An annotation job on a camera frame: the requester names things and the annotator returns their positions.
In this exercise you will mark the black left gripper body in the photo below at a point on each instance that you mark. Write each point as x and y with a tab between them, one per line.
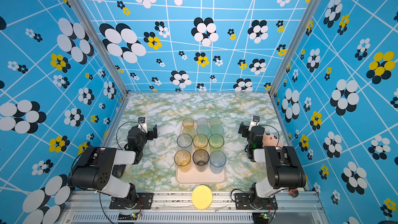
144	139

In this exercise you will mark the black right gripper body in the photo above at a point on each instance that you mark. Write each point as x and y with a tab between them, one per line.
247	134

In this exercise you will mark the green glass column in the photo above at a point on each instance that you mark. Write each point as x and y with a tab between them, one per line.
216	142

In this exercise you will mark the tall green-teal glass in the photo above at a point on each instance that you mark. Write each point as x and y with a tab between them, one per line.
217	129

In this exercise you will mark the tall blue glass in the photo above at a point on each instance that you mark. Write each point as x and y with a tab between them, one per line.
217	161

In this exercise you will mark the pale green glass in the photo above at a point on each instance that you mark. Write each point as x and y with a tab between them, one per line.
215	121
189	130

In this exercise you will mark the grey-blue glass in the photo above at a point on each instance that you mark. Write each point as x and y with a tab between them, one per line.
184	142

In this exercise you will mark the tall amber glass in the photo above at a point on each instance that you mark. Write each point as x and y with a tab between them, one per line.
182	159

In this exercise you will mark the tall teal glass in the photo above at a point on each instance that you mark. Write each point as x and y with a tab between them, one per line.
203	129

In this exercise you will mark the small amber glass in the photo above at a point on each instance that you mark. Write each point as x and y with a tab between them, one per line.
188	122

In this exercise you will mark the yellow glass column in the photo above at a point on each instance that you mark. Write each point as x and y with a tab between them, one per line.
200	141

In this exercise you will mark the small clear glass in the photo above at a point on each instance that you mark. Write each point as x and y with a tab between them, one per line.
202	121

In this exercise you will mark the grey glass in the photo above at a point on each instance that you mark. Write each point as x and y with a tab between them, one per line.
200	159

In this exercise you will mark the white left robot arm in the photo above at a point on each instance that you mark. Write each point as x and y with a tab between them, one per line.
100	169

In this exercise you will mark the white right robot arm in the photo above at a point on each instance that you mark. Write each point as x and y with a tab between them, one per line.
283	168

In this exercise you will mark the pale pink rectangular tray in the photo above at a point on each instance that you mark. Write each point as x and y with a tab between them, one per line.
195	177

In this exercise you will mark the pink plush doll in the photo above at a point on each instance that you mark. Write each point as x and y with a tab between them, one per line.
271	140

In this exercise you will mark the black computer mouse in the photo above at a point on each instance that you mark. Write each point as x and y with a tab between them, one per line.
118	170

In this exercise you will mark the red black utility knife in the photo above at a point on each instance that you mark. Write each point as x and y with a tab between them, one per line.
294	192

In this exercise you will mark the yellow round sponge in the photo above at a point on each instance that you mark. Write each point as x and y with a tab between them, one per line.
202	197

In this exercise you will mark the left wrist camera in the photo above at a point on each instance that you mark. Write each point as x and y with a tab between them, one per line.
142	124

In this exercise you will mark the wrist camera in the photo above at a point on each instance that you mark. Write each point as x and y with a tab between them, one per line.
142	124
254	120

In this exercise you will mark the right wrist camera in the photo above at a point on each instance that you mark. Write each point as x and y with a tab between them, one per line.
254	120

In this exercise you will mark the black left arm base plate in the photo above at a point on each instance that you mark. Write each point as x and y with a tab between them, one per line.
142	200

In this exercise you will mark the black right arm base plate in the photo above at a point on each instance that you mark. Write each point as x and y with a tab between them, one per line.
245	201

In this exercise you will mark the aluminium front rail frame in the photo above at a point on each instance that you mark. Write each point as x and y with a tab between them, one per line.
177	208

